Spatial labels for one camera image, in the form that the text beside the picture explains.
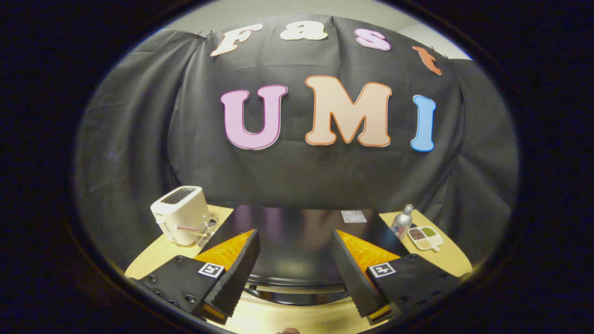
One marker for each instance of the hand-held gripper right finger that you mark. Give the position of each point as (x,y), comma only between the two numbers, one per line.
(355,273)

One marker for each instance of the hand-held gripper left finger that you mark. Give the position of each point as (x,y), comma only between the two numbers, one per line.
(236,273)

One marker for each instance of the black toaster oven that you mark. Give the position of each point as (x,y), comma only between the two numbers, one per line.
(297,241)

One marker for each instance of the white pop-up toaster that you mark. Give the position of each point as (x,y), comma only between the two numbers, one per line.
(178,213)

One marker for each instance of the clear plastic container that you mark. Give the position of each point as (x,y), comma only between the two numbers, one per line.
(208,228)

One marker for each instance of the pink striped straw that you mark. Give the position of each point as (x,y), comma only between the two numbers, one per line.
(188,228)

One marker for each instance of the silver bottle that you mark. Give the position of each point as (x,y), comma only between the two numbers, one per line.
(402,222)

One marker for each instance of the white divided seasoning dish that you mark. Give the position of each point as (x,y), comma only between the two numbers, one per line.
(427,239)

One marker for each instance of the black backdrop cloth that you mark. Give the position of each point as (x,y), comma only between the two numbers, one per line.
(297,176)

